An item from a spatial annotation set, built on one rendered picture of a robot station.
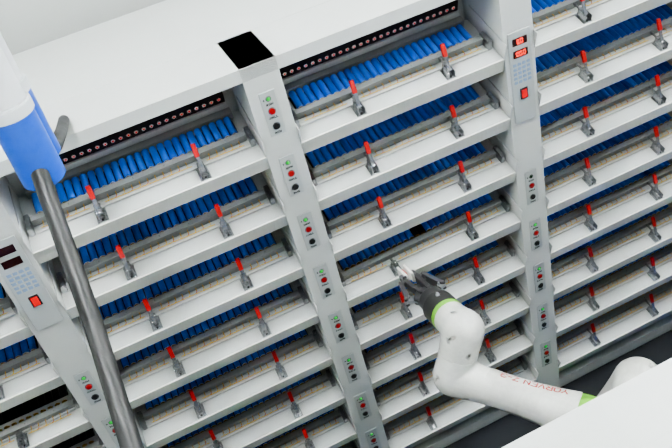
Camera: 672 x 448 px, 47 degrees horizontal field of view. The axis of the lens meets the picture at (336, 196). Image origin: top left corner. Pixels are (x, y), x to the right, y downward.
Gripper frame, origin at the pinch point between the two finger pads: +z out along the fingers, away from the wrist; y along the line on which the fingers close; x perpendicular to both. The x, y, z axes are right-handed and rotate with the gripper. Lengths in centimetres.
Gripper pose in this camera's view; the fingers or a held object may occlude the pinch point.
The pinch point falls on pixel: (406, 274)
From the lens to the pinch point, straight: 226.8
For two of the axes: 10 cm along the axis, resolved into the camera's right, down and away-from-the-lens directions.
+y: 9.0, -3.9, 2.0
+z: -3.3, -3.1, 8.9
